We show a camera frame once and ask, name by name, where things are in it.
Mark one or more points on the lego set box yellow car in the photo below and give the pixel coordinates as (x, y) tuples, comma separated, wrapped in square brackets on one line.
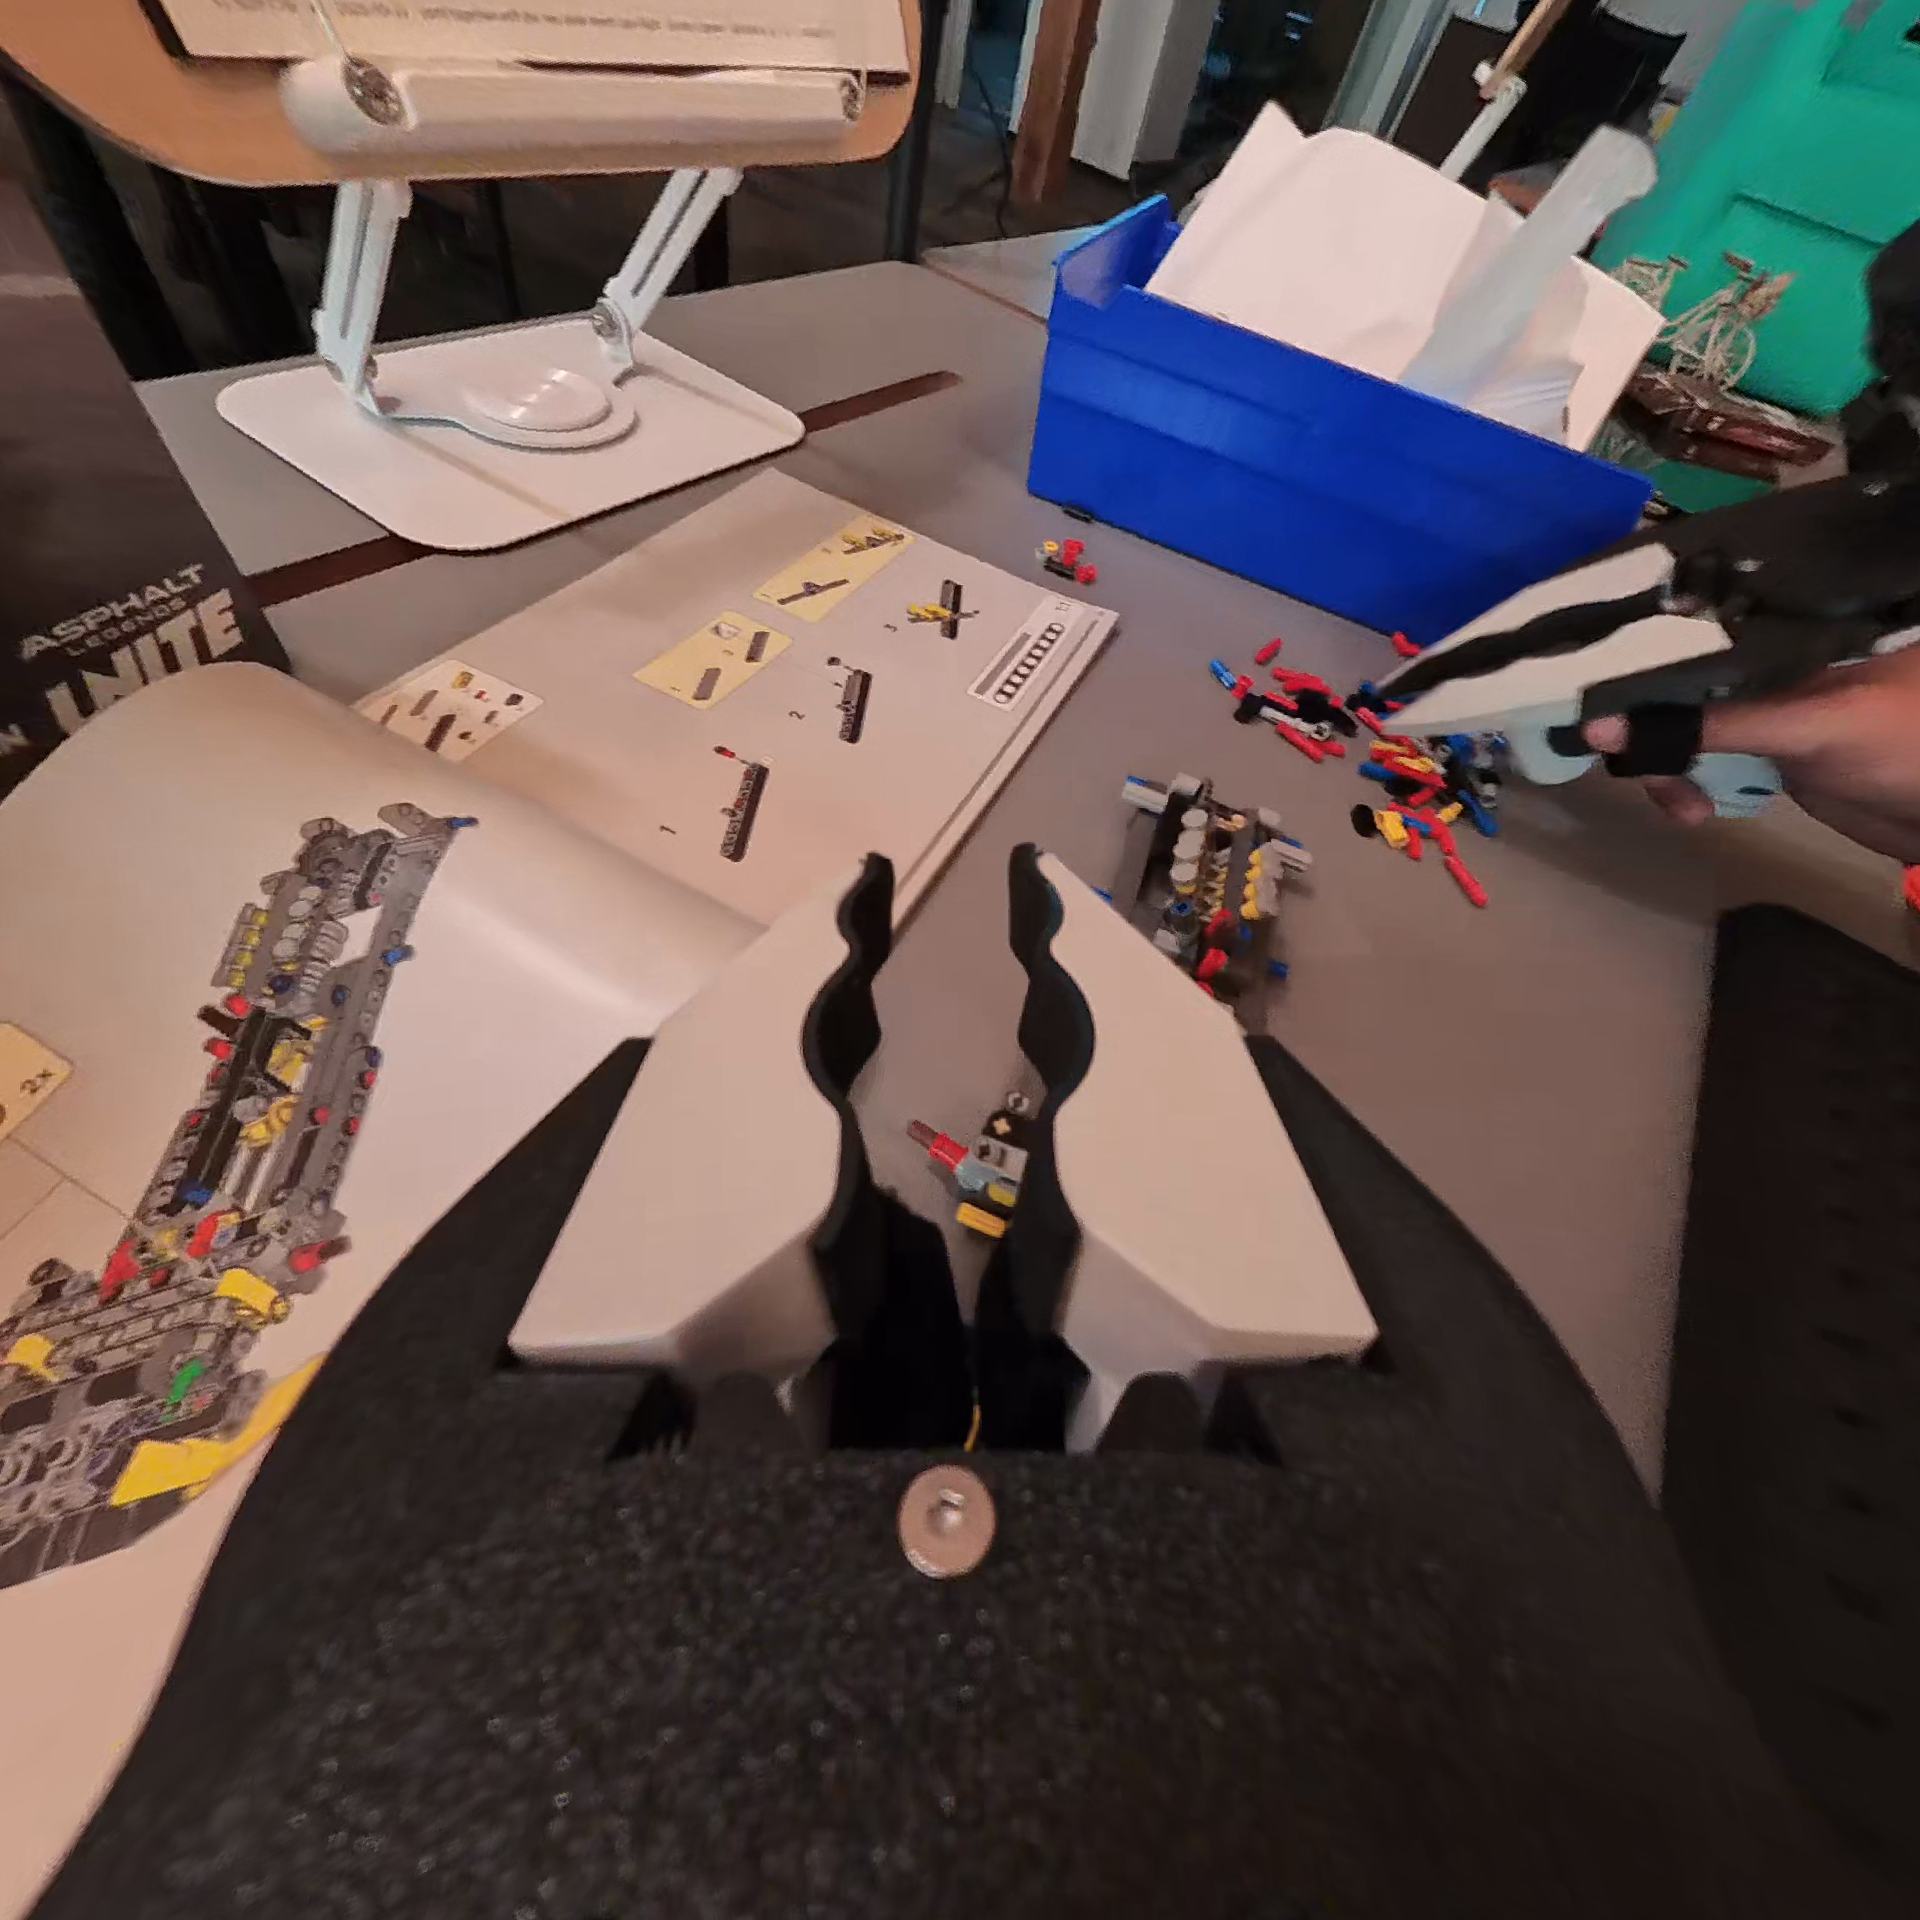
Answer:
[(106, 599)]

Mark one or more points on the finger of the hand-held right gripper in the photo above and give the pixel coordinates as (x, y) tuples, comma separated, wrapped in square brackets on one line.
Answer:
[(1589, 594), (1622, 662)]

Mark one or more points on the lego instruction booklet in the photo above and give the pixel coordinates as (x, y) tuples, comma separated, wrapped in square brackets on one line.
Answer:
[(525, 839)]

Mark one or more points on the pile of lego pins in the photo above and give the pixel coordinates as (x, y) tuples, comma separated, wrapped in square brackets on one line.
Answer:
[(1410, 781)]

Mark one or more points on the small red yellow lego cluster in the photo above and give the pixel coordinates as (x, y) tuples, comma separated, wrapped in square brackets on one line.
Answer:
[(1067, 562)]

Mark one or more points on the partly built lego chassis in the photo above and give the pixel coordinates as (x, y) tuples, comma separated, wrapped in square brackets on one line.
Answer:
[(1200, 878)]

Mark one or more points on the teal tote bag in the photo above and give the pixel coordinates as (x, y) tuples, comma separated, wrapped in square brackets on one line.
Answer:
[(1786, 165)]

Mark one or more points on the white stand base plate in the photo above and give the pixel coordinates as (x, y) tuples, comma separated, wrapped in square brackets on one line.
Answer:
[(480, 452)]

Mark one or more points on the wooden board with instruction sheet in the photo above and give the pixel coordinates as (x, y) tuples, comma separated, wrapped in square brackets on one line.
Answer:
[(149, 135)]

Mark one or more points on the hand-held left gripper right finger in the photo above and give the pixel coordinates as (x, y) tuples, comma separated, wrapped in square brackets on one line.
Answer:
[(1200, 1202)]

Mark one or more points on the person's right hand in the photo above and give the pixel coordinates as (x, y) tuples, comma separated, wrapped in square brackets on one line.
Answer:
[(1829, 735)]

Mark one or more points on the blue plastic bin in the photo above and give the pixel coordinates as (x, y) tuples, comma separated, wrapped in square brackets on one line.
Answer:
[(1289, 466)]

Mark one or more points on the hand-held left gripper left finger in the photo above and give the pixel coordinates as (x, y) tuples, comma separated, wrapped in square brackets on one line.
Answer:
[(690, 1202)]

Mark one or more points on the brown wooden model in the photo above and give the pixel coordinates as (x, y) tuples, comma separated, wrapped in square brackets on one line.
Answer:
[(1725, 421)]

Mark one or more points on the black dimpled cloth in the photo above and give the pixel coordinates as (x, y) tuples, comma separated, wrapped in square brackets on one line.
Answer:
[(1800, 1276)]

